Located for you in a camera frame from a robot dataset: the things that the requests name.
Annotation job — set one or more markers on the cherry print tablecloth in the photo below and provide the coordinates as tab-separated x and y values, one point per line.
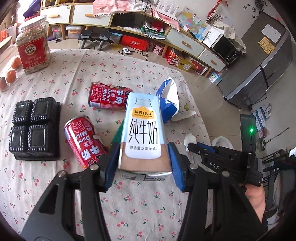
133	210

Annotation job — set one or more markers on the white food pouch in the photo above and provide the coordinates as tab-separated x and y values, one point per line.
183	113

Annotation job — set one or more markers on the yellow lion cardboard box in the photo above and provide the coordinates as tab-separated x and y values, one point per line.
175	58

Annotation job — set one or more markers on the red gift box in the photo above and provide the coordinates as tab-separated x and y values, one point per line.
138	44

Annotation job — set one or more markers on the person's right hand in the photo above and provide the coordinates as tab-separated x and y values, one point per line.
256	197

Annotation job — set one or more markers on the glass jar red label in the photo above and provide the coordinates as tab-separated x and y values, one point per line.
32	44

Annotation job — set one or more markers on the red milk can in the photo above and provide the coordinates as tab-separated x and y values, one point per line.
84	140
103	96

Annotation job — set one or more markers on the white plastic trash bin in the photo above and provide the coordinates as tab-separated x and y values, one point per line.
222	142

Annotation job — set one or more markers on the red milk can rear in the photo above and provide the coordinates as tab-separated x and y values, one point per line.
103	96

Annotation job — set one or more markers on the pink cloth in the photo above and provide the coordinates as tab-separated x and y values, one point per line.
102	8

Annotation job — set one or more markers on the black plastic tray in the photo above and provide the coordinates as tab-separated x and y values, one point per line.
34	135

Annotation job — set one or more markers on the grey refrigerator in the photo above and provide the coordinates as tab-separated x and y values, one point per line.
268	55

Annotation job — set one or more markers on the pure milk carton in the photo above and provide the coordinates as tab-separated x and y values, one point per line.
143	154

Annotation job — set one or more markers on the red milk can front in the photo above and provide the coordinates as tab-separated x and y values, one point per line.
84	140

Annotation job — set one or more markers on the white tissue ball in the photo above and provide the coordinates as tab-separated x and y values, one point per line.
189	138

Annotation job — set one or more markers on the colourful map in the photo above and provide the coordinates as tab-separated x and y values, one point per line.
193	24

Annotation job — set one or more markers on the red white storage box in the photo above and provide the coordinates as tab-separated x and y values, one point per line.
198	67

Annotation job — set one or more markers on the small blue white box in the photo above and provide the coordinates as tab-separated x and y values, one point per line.
214	78

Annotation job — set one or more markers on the torn blue white carton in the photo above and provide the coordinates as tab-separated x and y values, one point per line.
168	99

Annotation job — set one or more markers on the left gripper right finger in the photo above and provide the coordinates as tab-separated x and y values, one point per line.
217	207

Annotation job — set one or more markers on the orange fruits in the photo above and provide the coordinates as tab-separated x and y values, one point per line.
11	74

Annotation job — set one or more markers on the black microwave oven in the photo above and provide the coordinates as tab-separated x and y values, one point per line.
225	49

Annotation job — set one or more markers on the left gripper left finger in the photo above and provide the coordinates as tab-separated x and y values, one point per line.
53	217

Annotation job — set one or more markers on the green yellow sponge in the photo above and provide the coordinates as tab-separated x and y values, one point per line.
117	137

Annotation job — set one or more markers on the wooden tv cabinet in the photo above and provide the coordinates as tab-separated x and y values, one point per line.
139	25

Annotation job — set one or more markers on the stack of blue boxes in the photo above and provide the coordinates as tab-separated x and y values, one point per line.
261	114

